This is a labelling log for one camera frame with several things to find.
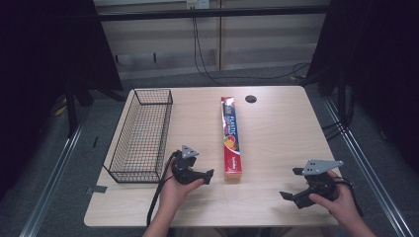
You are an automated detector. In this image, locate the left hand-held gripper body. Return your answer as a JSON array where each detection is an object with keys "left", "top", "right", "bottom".
[{"left": 171, "top": 144, "right": 201, "bottom": 186}]

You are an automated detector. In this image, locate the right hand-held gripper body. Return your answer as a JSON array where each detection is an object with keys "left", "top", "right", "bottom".
[{"left": 301, "top": 159, "right": 345, "bottom": 201}]

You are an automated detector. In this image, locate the red plastic wrap box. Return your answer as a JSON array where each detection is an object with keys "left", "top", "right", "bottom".
[{"left": 220, "top": 96, "right": 243, "bottom": 183}]

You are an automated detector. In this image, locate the black wire basket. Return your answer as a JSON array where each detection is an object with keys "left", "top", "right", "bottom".
[{"left": 102, "top": 88, "right": 175, "bottom": 185}]

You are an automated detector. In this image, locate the person's left hand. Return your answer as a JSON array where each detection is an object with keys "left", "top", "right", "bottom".
[{"left": 158, "top": 166, "right": 206, "bottom": 215}]

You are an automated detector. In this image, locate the person's right hand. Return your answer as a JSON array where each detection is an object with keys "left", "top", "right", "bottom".
[{"left": 308, "top": 169, "right": 358, "bottom": 225}]

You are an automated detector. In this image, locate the grey tape piece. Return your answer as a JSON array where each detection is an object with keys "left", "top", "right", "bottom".
[{"left": 84, "top": 185, "right": 109, "bottom": 196}]

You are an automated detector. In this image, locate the black metal stand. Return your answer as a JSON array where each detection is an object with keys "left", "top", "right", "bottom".
[{"left": 63, "top": 77, "right": 127, "bottom": 139}]

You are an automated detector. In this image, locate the dark curtain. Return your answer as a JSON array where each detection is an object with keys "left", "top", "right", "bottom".
[
  {"left": 0, "top": 0, "right": 125, "bottom": 200},
  {"left": 305, "top": 0, "right": 419, "bottom": 174}
]

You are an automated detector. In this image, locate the black horizontal bar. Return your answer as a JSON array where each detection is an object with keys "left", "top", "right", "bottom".
[{"left": 98, "top": 5, "right": 331, "bottom": 22}]

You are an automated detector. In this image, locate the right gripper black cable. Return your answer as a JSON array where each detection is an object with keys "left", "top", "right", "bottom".
[{"left": 331, "top": 176, "right": 366, "bottom": 218}]

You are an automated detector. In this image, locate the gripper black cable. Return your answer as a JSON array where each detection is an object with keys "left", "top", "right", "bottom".
[
  {"left": 331, "top": 176, "right": 366, "bottom": 218},
  {"left": 145, "top": 150, "right": 183, "bottom": 228}
]

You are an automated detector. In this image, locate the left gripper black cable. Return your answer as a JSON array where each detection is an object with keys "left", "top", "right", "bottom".
[{"left": 145, "top": 150, "right": 183, "bottom": 228}]

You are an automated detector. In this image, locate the metal floor rail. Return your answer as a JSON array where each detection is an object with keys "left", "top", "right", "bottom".
[
  {"left": 19, "top": 119, "right": 85, "bottom": 237},
  {"left": 321, "top": 96, "right": 415, "bottom": 237}
]

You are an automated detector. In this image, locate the bundle of black floor cables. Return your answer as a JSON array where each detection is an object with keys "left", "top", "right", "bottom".
[{"left": 319, "top": 83, "right": 358, "bottom": 143}]

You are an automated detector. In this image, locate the long black wall cable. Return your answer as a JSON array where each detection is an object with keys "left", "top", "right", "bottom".
[{"left": 193, "top": 16, "right": 312, "bottom": 81}]

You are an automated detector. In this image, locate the white wall power outlet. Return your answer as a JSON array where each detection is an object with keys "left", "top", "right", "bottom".
[{"left": 185, "top": 0, "right": 211, "bottom": 10}]

